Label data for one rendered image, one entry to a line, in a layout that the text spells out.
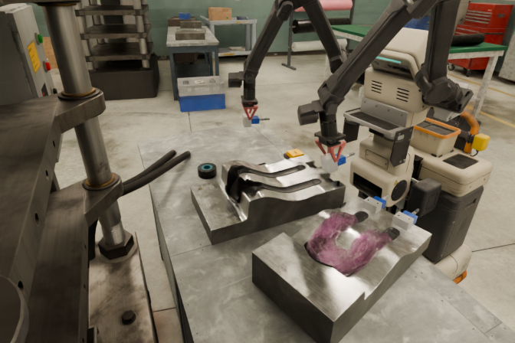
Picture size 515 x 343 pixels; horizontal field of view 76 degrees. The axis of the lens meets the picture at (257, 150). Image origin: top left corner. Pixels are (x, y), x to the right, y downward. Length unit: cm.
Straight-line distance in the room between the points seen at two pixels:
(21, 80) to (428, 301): 116
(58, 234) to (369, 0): 834
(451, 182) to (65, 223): 147
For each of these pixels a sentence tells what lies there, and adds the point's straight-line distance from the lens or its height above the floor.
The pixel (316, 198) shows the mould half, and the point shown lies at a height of 87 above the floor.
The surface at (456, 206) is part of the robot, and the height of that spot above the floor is 65.
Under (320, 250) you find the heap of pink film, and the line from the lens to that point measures 93.
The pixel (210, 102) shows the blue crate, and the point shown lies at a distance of 444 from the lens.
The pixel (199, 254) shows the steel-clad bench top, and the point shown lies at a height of 80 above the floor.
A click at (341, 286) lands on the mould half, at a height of 91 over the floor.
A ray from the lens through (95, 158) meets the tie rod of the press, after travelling 94.
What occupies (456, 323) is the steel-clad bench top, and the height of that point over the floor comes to 80.
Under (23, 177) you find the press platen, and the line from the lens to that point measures 55.
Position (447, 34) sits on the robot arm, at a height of 141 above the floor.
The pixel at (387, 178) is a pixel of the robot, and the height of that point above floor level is 80.
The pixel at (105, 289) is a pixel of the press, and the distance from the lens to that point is 105.
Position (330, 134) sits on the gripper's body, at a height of 107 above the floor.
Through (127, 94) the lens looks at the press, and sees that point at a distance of 514.
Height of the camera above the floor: 153
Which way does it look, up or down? 27 degrees down
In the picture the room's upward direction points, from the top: 1 degrees clockwise
